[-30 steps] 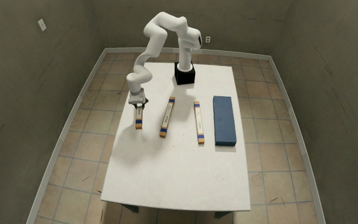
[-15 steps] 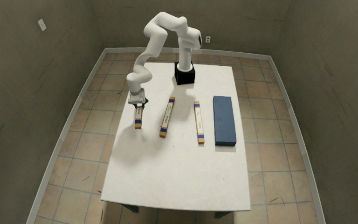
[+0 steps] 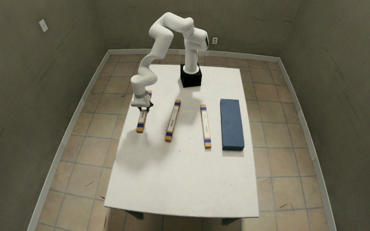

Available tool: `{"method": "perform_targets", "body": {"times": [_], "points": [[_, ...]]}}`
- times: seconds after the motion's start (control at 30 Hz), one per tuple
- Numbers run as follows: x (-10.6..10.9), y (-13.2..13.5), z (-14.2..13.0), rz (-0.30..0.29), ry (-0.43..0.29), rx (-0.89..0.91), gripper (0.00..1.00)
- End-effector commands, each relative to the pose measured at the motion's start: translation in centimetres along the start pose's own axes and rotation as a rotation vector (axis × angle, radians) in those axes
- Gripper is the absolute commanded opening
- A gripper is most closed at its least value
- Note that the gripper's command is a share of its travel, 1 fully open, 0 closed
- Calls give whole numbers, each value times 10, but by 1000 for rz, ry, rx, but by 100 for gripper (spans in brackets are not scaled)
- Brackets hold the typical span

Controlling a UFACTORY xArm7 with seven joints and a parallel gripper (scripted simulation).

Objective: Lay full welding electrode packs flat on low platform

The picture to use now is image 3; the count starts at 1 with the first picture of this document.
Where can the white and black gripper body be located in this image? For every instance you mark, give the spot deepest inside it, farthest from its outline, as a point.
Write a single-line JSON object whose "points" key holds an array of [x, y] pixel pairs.
{"points": [[147, 99]]}

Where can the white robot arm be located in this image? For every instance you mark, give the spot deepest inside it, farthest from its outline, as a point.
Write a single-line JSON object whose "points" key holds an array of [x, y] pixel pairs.
{"points": [[194, 40]]}

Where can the tan welding electrode pack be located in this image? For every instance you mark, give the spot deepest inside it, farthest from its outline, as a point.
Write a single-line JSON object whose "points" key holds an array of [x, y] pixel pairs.
{"points": [[142, 117], [170, 129], [205, 124]]}

